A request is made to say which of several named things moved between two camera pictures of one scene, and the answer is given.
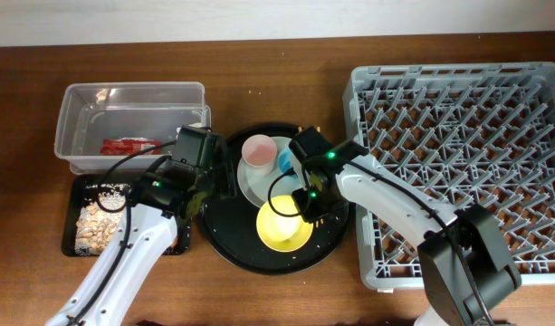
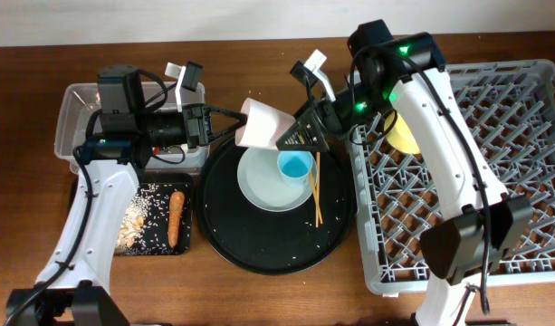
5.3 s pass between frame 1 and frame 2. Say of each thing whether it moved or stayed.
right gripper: moved
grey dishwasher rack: stayed
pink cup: moved
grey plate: stayed
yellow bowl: moved
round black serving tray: stayed
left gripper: moved
